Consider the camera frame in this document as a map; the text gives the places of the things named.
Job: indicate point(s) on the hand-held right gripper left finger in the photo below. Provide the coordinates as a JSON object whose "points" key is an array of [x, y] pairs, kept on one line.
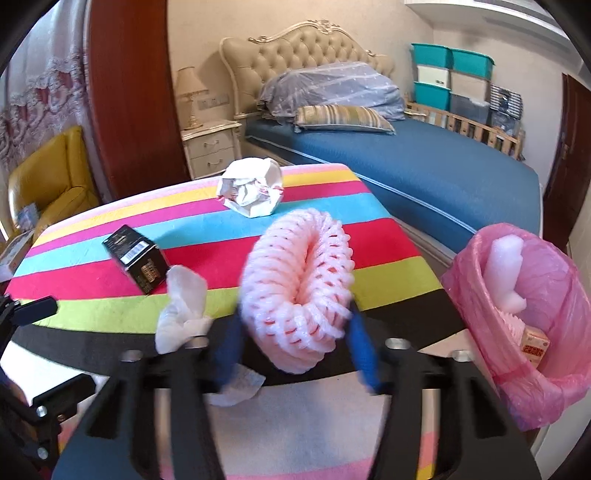
{"points": [[226, 350]]}

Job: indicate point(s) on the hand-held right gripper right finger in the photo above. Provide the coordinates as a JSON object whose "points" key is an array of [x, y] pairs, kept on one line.
{"points": [[367, 355]]}

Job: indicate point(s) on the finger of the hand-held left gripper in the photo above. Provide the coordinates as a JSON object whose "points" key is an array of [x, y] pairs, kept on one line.
{"points": [[32, 310], [64, 397]]}

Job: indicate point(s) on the white foam sheet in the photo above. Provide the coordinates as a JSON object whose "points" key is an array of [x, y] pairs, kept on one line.
{"points": [[503, 272]]}

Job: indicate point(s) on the beige drink carton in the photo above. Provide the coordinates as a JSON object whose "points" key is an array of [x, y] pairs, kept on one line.
{"points": [[535, 346]]}

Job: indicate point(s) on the pink bagged trash bin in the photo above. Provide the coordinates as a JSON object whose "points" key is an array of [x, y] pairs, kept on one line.
{"points": [[563, 323]]}

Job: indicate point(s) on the white paper napkin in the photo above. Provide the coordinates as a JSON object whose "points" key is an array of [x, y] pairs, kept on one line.
{"points": [[238, 385]]}

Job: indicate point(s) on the white tissue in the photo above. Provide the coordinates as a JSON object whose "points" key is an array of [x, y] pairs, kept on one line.
{"points": [[182, 304]]}

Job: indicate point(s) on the black small box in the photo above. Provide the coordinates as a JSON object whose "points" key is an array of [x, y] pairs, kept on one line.
{"points": [[138, 258]]}

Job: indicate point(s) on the striped colourful tablecloth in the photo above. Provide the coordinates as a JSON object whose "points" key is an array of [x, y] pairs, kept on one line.
{"points": [[207, 230]]}

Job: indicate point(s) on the yellow armchair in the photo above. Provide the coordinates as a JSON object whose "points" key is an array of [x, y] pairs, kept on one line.
{"points": [[55, 175]]}

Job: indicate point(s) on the crumpled white paper ball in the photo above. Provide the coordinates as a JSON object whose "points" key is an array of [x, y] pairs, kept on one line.
{"points": [[249, 189]]}

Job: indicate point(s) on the blue bed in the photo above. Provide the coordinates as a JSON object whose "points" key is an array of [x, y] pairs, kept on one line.
{"points": [[415, 175]]}

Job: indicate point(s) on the cream nightstand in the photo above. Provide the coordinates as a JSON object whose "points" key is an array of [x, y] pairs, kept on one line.
{"points": [[210, 147]]}

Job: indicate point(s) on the lace curtain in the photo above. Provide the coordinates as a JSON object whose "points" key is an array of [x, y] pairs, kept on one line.
{"points": [[41, 92]]}

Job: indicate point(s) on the brown wooden wardrobe panel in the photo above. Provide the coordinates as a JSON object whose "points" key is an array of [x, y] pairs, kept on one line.
{"points": [[129, 92]]}

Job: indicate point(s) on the striped pillow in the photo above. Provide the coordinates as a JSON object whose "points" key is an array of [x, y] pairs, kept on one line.
{"points": [[341, 117]]}

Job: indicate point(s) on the grey clear storage box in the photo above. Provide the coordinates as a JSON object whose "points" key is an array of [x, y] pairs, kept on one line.
{"points": [[468, 110]]}

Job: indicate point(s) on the teal storage box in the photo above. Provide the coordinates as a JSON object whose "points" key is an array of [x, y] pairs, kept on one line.
{"points": [[431, 95], [431, 55], [472, 62]]}

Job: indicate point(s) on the cream table lamp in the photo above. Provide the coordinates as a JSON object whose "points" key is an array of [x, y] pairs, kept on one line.
{"points": [[188, 85]]}

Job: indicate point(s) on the blue patterned duvet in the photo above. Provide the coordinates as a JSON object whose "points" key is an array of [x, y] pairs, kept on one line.
{"points": [[323, 87]]}

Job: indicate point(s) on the dark brown door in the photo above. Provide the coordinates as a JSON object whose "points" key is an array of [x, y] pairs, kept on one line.
{"points": [[565, 161]]}

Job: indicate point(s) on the white storage box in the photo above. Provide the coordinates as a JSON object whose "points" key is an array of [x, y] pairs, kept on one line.
{"points": [[433, 76]]}

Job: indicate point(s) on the beige storage box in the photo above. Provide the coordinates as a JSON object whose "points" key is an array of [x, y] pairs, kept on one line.
{"points": [[468, 85]]}

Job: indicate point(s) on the black white checked bag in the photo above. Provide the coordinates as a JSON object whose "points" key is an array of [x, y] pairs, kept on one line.
{"points": [[507, 99]]}

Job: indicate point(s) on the beige tufted headboard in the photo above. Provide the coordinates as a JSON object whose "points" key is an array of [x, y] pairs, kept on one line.
{"points": [[286, 55]]}

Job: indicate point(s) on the wooden crib rail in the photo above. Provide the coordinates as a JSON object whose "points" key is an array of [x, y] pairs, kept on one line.
{"points": [[471, 129]]}

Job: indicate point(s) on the wall socket panel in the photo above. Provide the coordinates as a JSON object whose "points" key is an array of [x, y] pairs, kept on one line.
{"points": [[213, 101]]}

